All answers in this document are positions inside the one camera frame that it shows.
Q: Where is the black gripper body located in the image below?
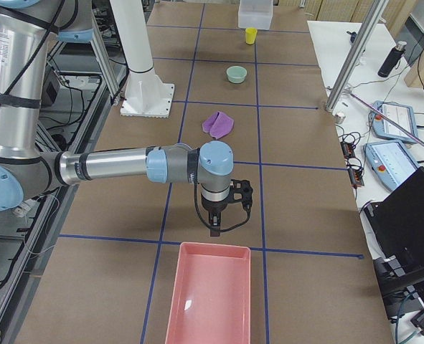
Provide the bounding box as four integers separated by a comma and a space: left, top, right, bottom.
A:
201, 199, 227, 219

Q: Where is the purple microfiber cloth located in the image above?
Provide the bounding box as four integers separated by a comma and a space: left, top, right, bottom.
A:
202, 111, 235, 140

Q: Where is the mint green bowl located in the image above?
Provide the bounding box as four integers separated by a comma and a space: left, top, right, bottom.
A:
226, 65, 248, 84

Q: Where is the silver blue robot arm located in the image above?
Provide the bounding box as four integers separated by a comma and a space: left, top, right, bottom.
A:
0, 1, 237, 236

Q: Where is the translucent white plastic box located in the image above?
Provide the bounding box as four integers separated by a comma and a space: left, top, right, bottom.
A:
237, 0, 273, 30

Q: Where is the pink plastic tray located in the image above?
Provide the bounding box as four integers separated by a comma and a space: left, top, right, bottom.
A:
165, 242, 251, 343

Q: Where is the lower black orange adapter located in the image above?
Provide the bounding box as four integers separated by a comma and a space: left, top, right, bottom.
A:
347, 168, 364, 189

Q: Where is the black orange adapter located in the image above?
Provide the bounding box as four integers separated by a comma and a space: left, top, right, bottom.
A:
340, 142, 356, 159
347, 168, 364, 189

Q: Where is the upper black orange adapter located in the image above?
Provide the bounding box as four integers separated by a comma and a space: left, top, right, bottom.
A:
340, 142, 356, 159

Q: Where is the yellow plastic cup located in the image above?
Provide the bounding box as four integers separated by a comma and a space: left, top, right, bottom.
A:
245, 27, 258, 45

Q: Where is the lower teach pendant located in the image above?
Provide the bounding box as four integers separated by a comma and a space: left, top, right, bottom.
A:
364, 139, 420, 191

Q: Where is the teach pendant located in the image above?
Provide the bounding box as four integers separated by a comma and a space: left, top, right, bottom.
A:
364, 139, 420, 191
369, 100, 418, 144

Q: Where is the upper teach pendant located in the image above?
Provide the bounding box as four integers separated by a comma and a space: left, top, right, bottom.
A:
369, 100, 418, 144

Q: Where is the purple reacher stick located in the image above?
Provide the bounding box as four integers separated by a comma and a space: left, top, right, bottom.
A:
349, 91, 424, 147

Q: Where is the black water bottle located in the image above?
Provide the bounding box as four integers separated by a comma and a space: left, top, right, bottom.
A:
377, 41, 407, 78

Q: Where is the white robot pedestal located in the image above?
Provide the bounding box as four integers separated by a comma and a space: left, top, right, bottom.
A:
110, 0, 175, 118

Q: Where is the aluminium frame post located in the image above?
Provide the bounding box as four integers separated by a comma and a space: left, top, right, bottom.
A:
325, 0, 388, 113

